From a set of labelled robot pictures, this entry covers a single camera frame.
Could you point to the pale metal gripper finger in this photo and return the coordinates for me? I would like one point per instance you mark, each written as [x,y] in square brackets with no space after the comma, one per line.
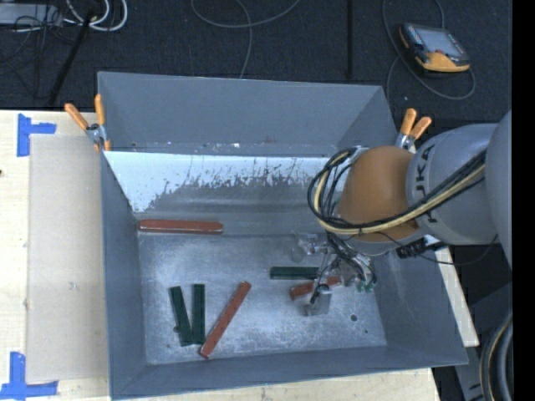
[321,304]
[308,245]

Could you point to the red-brown flat block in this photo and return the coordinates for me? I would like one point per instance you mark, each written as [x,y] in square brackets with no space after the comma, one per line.
[300,290]
[179,226]
[225,320]

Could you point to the dark green flat block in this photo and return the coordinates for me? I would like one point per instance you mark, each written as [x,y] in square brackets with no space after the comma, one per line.
[292,272]
[199,313]
[180,316]

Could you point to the grey metal bin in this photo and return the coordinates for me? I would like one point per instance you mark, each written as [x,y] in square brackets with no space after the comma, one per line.
[234,115]

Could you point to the pale flat board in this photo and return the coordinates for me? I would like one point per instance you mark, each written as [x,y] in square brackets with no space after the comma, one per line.
[62,245]

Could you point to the black cylinder on white bracket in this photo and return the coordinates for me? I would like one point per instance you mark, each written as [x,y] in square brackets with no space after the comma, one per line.
[411,249]

